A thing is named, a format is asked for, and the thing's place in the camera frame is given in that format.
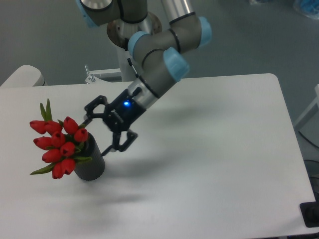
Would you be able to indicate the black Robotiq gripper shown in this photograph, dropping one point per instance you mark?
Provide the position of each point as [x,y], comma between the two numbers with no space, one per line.
[123,113]

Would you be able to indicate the red tulip bouquet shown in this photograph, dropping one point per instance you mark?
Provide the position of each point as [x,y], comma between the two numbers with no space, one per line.
[62,141]

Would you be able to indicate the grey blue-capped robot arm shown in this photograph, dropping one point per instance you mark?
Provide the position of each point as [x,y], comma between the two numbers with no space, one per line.
[159,54]

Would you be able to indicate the dark grey ribbed vase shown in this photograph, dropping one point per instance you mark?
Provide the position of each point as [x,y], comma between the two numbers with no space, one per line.
[93,168]

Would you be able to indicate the white chair backrest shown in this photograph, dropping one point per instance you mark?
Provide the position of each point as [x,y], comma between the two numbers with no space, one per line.
[25,76]

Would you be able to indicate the white furniture at right edge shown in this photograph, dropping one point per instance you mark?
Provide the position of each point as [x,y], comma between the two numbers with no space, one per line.
[309,111]

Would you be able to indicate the black box at table edge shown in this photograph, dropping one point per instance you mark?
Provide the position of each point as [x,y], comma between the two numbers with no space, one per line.
[310,213]

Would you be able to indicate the clear bag with blue items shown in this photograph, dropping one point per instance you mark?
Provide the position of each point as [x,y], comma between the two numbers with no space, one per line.
[308,8]

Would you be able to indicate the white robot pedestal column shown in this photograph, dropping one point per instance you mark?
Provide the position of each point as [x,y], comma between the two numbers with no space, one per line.
[124,62]

